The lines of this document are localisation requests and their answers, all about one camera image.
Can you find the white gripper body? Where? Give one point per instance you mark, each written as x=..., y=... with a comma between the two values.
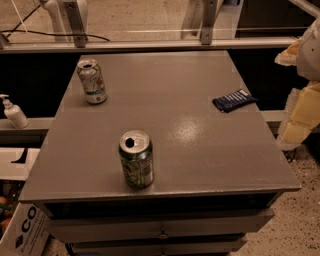
x=310, y=55

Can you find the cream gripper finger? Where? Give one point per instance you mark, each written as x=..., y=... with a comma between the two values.
x=301, y=116
x=288, y=56

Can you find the green soda can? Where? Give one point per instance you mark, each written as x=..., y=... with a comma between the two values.
x=136, y=156

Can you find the white soda can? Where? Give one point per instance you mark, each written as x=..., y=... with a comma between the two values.
x=89, y=73

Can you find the dark blue snack packet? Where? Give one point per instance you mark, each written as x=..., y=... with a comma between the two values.
x=233, y=101

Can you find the grey drawer cabinet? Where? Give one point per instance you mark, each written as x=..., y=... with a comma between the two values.
x=216, y=175

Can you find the white pump lotion bottle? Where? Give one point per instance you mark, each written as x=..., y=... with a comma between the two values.
x=14, y=113

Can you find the white cardboard box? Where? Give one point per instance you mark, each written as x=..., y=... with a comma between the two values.
x=25, y=234

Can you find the metal railing frame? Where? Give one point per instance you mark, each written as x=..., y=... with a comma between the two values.
x=83, y=26

